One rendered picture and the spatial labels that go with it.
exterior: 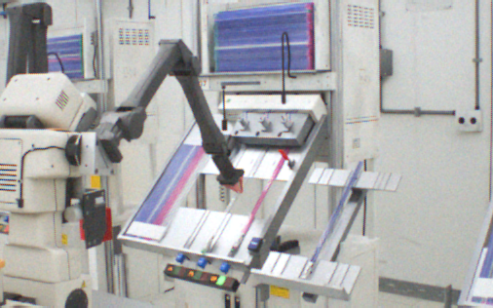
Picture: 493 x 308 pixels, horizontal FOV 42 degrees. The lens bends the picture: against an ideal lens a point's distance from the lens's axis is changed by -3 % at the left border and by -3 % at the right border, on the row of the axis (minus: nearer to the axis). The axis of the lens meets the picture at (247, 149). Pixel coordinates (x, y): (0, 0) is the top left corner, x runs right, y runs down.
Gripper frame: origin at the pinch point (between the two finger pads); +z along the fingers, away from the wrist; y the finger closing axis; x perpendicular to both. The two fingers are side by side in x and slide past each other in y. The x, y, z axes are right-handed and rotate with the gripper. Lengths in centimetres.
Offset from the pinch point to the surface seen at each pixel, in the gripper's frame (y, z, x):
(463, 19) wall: -25, 51, -184
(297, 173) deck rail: -21.1, -0.1, -11.4
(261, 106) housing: 6.0, -10.0, -37.5
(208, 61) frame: 36, -25, -51
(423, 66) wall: 0, 71, -167
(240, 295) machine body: 9.9, 43.1, 21.0
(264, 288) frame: -25.1, 11.9, 33.1
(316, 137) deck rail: -21.2, -1.5, -29.1
